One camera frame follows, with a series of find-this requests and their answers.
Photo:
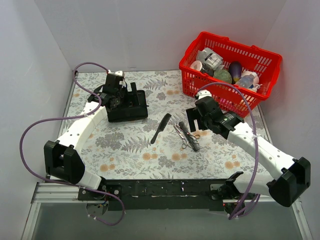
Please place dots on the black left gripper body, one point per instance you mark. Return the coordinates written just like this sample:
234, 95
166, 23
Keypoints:
129, 93

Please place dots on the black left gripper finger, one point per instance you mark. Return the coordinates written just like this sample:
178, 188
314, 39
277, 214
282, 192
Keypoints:
126, 99
134, 95

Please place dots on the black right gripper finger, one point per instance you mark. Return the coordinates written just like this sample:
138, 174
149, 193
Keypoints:
201, 125
192, 116

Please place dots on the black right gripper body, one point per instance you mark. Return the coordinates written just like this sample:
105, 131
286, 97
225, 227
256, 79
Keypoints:
195, 117

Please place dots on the black zippered tool case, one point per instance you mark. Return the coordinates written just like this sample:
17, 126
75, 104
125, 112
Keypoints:
131, 113

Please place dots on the black wide tooth comb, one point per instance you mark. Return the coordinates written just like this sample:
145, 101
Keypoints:
192, 143

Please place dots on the black tail comb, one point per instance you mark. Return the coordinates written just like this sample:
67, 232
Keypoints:
161, 127

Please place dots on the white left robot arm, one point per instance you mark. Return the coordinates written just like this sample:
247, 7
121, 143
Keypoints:
63, 157

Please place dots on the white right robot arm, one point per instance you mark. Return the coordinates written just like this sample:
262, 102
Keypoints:
288, 177

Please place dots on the silver thinning scissors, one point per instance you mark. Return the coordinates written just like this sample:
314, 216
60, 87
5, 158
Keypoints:
185, 132

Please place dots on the silver straight scissors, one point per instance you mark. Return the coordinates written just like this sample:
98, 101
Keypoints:
180, 136

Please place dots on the floral patterned table mat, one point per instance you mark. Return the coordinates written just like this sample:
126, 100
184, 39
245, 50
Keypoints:
123, 150

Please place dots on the green textured ball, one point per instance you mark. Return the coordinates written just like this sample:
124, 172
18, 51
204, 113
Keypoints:
223, 75

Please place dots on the white pink cup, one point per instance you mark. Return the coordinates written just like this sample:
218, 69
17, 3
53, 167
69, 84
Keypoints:
197, 66

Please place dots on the red plastic shopping basket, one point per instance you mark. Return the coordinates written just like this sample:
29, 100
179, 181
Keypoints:
265, 63

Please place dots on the clear plastic bottle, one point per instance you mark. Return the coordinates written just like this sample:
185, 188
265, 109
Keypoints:
246, 81

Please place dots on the purple toy eggplant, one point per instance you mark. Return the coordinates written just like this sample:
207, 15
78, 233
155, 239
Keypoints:
235, 70

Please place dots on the grey foil snack pouch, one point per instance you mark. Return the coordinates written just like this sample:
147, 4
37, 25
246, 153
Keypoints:
210, 58

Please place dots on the white round toy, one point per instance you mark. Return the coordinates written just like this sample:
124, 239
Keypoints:
256, 85

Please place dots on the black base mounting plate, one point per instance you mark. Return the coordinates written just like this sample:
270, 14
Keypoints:
163, 194

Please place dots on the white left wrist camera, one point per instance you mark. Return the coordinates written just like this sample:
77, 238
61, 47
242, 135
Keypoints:
114, 78

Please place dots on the aluminium frame rail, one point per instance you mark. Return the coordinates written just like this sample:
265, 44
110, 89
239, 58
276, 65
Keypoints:
50, 210

